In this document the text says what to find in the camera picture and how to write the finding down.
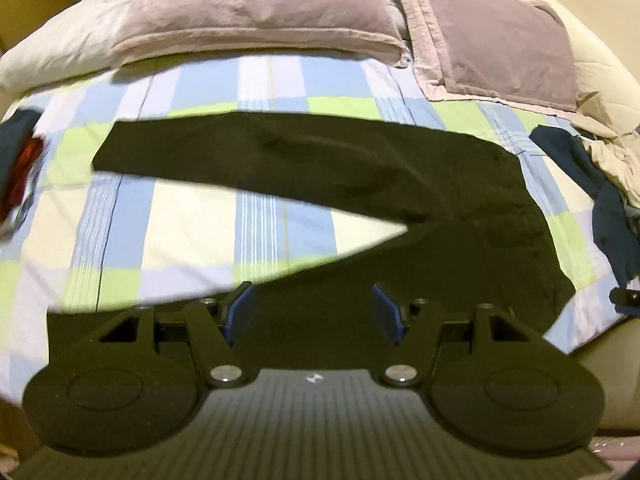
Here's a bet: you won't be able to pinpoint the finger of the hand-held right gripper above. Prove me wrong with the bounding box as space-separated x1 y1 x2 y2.
610 286 640 317

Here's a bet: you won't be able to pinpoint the dark teal garment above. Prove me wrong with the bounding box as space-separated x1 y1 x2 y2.
529 124 640 287

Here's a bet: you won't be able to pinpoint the cream quilted comforter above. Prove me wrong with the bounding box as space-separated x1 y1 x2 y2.
502 0 640 207

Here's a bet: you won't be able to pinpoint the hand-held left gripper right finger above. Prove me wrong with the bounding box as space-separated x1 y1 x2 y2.
372 283 547 388

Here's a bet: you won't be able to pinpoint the dark garment with red print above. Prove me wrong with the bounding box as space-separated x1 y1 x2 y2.
0 107 49 233

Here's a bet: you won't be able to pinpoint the checkered bed sheet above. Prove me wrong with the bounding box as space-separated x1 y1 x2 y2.
0 52 640 413

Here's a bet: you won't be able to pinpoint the mauve pillow with pink border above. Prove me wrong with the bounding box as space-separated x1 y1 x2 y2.
381 0 582 114

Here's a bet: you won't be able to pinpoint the black pants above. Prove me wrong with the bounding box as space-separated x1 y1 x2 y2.
46 112 577 372

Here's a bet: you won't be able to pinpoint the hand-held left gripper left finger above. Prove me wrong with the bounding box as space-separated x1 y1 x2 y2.
95 282 259 388

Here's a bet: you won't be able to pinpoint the white pillow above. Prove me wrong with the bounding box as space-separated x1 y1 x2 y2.
0 0 168 94

